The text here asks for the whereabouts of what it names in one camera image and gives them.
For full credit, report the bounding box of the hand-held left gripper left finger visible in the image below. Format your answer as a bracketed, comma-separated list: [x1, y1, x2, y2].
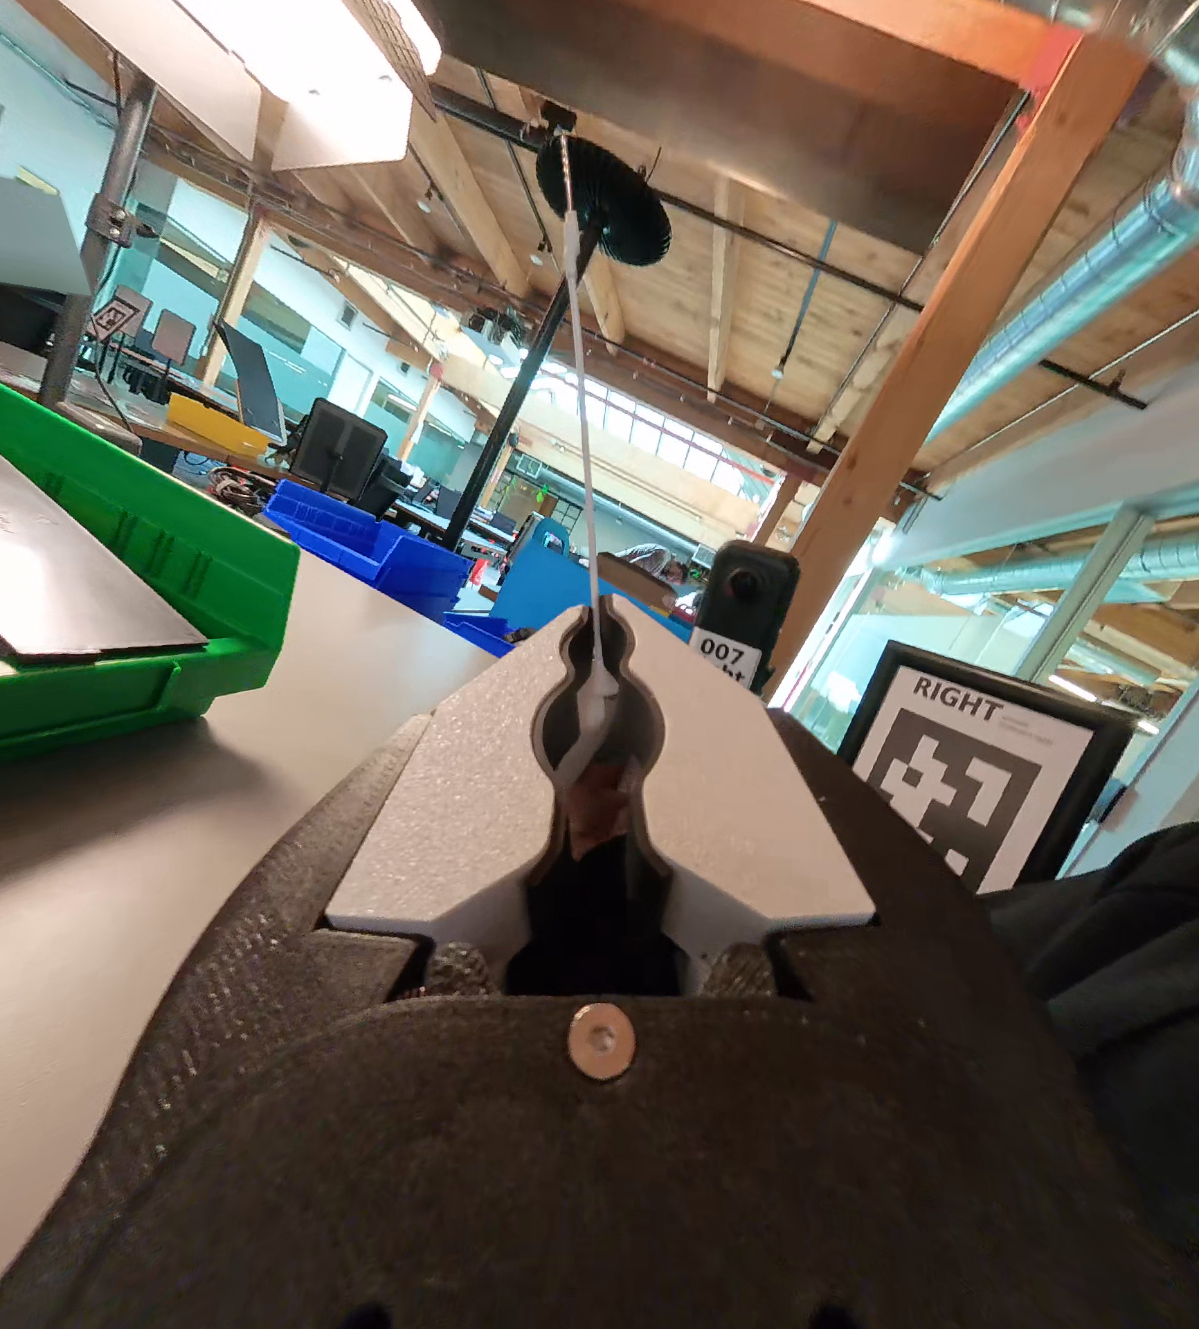
[324, 604, 594, 942]

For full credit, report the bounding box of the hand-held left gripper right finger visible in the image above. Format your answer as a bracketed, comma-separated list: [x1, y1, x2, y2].
[599, 594, 877, 992]

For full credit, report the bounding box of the white plastic stick tool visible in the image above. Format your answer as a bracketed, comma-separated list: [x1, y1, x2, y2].
[548, 125, 626, 784]

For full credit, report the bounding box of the green plastic bin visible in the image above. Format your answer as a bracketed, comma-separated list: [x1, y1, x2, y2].
[0, 349, 303, 778]

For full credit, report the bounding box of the person's right forearm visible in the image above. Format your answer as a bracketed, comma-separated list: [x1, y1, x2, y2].
[984, 818, 1199, 1278]

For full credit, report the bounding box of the person's right hand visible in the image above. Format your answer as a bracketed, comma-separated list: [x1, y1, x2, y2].
[565, 763, 633, 862]

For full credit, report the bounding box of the cardboard box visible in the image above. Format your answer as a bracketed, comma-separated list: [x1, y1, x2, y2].
[599, 554, 680, 619]

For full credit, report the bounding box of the blue plastic tote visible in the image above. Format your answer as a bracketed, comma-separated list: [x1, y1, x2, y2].
[493, 509, 697, 646]

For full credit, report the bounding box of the black framed marker sign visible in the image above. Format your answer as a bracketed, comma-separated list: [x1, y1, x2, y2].
[836, 640, 1138, 897]

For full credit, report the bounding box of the black floor lamp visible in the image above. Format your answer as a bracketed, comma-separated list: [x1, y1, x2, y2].
[443, 134, 677, 554]

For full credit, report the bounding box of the black office chair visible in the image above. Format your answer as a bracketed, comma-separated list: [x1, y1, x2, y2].
[357, 450, 415, 521]

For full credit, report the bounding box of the black computer monitor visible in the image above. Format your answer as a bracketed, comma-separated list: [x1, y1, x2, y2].
[290, 395, 389, 507]

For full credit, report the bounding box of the yellow plastic bin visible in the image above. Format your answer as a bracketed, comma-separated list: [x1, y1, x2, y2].
[163, 390, 276, 457]

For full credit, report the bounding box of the black flat sheet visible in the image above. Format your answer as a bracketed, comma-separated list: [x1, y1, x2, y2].
[0, 417, 208, 662]

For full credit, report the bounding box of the black board on easel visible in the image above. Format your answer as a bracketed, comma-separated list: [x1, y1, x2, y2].
[415, 0, 1036, 257]

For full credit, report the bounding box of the tilted black board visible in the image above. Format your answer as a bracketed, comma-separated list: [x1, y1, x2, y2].
[215, 320, 290, 445]

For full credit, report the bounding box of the grey metal light pole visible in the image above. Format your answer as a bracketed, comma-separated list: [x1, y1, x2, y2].
[36, 75, 159, 411]

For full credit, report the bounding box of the white lit softbox lamp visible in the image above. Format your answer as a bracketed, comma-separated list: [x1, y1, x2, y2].
[59, 0, 449, 176]

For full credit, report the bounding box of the white flat board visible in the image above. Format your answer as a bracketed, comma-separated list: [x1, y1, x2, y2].
[0, 167, 94, 298]

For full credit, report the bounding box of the slim wooden post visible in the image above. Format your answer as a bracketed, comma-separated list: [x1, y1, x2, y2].
[755, 470, 807, 548]

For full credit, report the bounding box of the wooden support post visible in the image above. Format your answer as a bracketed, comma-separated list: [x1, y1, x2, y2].
[768, 34, 1153, 678]

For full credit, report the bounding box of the slim silver duct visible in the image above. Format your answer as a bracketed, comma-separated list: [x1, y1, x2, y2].
[920, 516, 1199, 601]

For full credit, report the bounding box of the silver spiral duct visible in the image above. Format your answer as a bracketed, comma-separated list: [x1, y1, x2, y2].
[920, 0, 1199, 450]

